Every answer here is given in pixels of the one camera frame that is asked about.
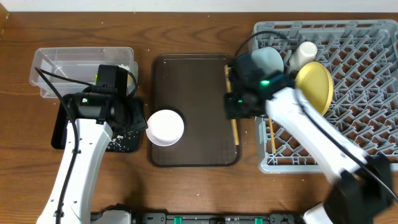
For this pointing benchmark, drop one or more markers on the black waste tray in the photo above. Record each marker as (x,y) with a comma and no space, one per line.
(60,133)

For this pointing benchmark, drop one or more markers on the small pale green cup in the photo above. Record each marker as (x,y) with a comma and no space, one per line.
(303,55)

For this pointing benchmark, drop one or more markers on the yellow plate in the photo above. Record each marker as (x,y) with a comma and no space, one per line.
(316,83)

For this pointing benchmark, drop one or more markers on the dark brown serving tray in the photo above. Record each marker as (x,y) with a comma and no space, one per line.
(193,85)

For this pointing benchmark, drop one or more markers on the white bowl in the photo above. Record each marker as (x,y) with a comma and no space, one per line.
(165,128)

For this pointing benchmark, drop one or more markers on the clear plastic bin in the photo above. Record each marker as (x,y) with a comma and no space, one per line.
(78,63)

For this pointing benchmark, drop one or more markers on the white tissue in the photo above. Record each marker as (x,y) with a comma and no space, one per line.
(124,67)

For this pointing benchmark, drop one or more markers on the rice grains pile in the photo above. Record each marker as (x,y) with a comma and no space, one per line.
(127,143)

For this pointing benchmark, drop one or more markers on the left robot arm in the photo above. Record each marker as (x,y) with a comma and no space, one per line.
(87,125)

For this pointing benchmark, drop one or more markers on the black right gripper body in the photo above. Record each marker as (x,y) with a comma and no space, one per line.
(232,106)

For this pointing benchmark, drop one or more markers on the wooden chopstick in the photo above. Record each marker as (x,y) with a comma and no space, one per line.
(233,121)
(272,136)

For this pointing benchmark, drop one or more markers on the light blue bowl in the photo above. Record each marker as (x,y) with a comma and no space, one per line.
(268,59)

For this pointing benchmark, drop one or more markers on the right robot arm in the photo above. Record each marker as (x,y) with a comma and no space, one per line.
(361,184)

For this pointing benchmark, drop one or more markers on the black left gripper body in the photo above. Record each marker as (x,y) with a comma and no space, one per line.
(134,119)

